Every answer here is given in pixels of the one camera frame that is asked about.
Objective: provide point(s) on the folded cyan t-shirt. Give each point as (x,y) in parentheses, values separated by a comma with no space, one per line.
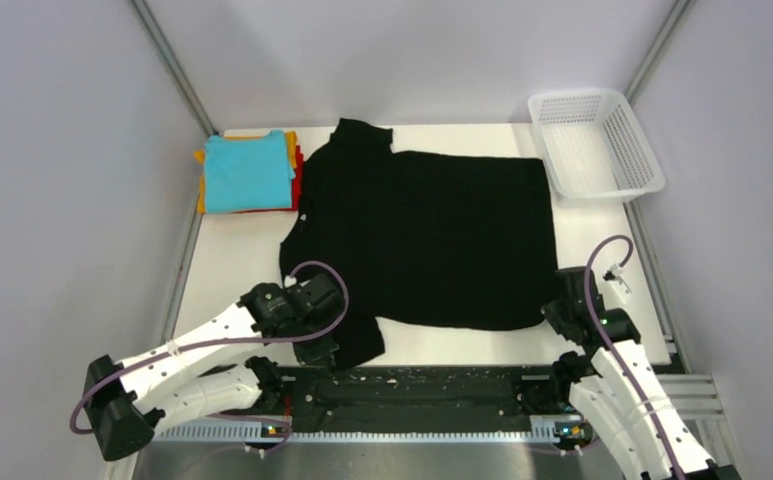
(247,172)

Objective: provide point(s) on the white plastic basket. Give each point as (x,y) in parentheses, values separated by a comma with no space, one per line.
(594,147)

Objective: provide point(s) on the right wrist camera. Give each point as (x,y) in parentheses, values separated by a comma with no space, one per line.
(614,277)

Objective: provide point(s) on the white slotted cable duct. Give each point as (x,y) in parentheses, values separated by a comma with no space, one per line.
(216,431)

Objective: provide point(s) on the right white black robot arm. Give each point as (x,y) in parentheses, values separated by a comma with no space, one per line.
(609,391)

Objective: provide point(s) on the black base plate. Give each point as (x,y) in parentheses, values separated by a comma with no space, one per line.
(411,399)

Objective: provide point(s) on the folded yellow t-shirt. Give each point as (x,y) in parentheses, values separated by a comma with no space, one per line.
(200,192)

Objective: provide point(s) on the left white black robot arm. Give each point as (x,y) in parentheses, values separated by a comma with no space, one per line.
(213,369)

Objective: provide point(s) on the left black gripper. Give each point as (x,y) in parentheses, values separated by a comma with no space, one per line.
(321,351)

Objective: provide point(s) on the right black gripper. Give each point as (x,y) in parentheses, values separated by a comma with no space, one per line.
(551,309)

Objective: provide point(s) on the black t-shirt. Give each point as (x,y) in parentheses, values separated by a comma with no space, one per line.
(423,238)

